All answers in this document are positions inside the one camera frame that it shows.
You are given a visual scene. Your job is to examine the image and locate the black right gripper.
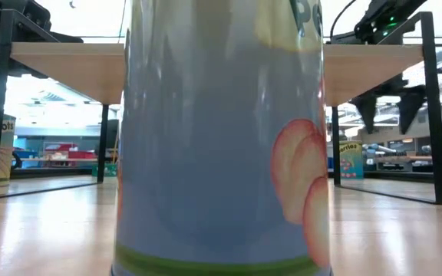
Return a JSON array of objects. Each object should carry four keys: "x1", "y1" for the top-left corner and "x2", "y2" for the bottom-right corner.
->
[{"x1": 349, "y1": 72, "x2": 427, "y2": 135}]

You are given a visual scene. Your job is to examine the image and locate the black hanging cable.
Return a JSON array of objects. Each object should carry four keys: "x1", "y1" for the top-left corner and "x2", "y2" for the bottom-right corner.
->
[{"x1": 117, "y1": 0, "x2": 127, "y2": 44}]

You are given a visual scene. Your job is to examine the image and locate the teal cherries tin can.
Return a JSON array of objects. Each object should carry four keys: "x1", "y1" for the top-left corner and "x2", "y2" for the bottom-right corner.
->
[{"x1": 338, "y1": 140, "x2": 364, "y2": 180}]

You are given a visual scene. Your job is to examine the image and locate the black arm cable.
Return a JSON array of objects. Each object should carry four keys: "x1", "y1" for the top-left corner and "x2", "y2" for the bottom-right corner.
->
[{"x1": 328, "y1": 0, "x2": 358, "y2": 39}]

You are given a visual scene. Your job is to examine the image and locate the green box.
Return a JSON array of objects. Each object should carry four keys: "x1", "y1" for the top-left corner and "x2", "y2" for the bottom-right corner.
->
[{"x1": 91, "y1": 163, "x2": 118, "y2": 178}]

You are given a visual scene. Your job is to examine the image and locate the red storage box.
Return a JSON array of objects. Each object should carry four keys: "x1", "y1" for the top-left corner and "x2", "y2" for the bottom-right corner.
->
[
  {"x1": 67, "y1": 150, "x2": 97, "y2": 160},
  {"x1": 43, "y1": 143, "x2": 78, "y2": 153}
]

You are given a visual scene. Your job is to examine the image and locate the wooden shelf with black legs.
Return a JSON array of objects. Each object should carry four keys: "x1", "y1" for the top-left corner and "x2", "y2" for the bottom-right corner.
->
[{"x1": 0, "y1": 9, "x2": 442, "y2": 206}]

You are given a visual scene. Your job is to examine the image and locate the black table frame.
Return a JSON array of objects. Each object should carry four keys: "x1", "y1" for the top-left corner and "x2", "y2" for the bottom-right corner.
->
[{"x1": 9, "y1": 167, "x2": 442, "y2": 184}]

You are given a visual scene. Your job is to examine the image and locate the black background monitor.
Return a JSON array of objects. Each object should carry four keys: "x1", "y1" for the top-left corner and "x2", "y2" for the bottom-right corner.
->
[{"x1": 104, "y1": 118, "x2": 120, "y2": 151}]

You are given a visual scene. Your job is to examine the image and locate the wooden background table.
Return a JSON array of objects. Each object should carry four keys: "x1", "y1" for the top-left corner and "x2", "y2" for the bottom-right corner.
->
[{"x1": 364, "y1": 154, "x2": 442, "y2": 173}]

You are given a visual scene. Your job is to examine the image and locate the blue peaches tin can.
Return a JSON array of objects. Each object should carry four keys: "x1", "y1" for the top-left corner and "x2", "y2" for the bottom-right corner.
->
[{"x1": 110, "y1": 0, "x2": 334, "y2": 276}]

